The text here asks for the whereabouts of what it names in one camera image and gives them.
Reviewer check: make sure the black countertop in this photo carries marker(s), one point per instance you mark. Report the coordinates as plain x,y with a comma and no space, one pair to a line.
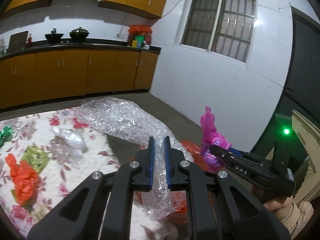
90,43

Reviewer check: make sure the red bottle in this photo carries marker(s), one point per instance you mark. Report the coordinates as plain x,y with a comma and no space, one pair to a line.
29,41

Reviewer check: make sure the red trash basket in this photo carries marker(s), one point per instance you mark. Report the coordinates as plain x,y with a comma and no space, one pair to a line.
192,201

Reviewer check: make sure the clear bubble wrap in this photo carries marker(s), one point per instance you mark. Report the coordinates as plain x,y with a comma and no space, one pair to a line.
124,119

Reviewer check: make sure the lower wooden cabinets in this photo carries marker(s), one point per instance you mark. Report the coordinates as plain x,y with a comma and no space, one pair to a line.
63,73

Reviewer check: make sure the knotted red plastic bag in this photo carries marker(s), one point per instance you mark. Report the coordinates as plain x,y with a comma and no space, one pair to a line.
25,179

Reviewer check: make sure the dark cutting board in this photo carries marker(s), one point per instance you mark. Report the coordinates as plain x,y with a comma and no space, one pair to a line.
17,41

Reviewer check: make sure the black lidded pot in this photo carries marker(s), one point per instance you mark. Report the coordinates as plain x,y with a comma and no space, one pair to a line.
78,35

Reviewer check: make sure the glass jar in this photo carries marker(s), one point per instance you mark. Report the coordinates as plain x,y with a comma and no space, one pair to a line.
3,47

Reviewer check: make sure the person's right hand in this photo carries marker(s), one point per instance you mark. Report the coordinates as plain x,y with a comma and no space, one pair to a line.
279,205

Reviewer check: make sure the clear white plastic bag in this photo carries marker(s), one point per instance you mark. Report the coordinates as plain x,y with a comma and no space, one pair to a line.
74,142

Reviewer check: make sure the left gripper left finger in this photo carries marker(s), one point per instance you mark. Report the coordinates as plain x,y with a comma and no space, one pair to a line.
101,206

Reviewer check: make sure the pink plastic bag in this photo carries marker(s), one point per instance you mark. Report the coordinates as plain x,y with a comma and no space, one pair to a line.
210,136

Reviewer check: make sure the dark door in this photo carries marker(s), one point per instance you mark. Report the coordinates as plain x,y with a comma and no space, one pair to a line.
301,88

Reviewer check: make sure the black wok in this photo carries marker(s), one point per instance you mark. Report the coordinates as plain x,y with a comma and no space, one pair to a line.
54,37

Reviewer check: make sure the barred window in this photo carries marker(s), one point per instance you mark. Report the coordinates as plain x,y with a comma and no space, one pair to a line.
221,26

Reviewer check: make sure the green plastic bag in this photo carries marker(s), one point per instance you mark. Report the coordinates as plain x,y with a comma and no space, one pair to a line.
5,134

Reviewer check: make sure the olive green plastic wrapper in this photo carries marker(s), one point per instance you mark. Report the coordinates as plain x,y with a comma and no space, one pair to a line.
36,158

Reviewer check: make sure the floral tablecloth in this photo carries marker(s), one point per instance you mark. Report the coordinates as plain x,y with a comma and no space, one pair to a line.
61,175

